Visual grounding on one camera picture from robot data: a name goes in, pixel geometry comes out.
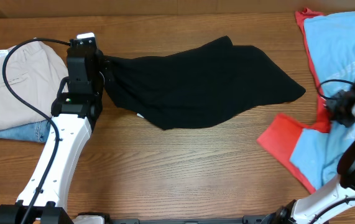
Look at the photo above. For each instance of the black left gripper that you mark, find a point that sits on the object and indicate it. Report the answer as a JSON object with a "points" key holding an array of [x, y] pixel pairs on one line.
{"points": [[101, 62]]}

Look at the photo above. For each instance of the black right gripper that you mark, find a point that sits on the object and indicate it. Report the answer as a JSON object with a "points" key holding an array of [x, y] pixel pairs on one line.
{"points": [[330, 104]]}

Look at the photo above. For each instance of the black t-shirt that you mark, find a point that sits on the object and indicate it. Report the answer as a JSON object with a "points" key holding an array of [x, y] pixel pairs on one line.
{"points": [[198, 88]]}

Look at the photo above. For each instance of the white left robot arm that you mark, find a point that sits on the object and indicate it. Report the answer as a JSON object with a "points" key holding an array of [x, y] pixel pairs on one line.
{"points": [[75, 110]]}

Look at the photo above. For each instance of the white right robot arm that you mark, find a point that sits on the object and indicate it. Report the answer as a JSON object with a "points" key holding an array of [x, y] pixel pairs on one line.
{"points": [[338, 195]]}

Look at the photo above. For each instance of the beige folded trousers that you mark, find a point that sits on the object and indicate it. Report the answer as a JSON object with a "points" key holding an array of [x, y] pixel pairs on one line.
{"points": [[34, 72]]}

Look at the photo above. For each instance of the light blue t-shirt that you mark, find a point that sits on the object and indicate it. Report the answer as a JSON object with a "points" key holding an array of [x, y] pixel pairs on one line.
{"points": [[331, 44]]}

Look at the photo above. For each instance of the red t-shirt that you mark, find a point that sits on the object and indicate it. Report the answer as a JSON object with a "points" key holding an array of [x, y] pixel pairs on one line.
{"points": [[281, 137]]}

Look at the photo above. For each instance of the blue denim jeans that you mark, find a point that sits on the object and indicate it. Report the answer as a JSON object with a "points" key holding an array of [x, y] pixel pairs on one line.
{"points": [[34, 132]]}

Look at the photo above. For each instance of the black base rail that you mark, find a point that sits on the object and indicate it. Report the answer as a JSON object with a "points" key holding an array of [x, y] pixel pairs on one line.
{"points": [[189, 220]]}

